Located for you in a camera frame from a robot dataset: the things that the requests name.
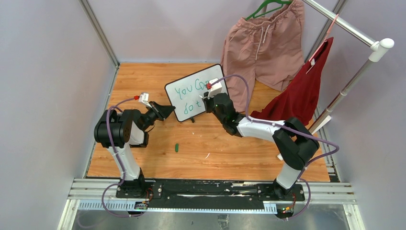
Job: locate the aluminium rail frame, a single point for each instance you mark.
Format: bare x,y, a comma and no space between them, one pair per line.
100,194

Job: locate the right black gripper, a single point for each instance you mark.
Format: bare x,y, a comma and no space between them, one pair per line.
207,102

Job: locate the small black-framed whiteboard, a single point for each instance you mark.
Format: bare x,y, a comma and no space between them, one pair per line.
183,93

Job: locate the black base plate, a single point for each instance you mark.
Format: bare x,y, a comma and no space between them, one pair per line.
215,194

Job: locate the pink shorts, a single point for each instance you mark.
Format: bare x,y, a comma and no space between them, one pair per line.
268,50

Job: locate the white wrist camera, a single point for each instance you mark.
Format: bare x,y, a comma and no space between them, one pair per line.
143,98
214,87

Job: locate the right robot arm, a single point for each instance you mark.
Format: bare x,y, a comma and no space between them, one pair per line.
295,143

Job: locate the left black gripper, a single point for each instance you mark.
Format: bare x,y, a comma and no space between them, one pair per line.
161,112

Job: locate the green clothes hanger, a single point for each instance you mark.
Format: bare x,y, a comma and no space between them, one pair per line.
262,10

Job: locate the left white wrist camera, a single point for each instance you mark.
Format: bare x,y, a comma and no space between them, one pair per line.
143,98

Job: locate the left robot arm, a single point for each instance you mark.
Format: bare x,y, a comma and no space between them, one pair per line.
119,131

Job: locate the pink clothes hanger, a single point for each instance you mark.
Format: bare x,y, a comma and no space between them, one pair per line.
312,58

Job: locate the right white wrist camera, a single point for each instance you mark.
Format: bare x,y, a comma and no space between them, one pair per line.
214,87

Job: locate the dark red garment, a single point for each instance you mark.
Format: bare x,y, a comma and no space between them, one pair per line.
300,98

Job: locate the metal clothes rack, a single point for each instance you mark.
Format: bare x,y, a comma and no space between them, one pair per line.
368,123

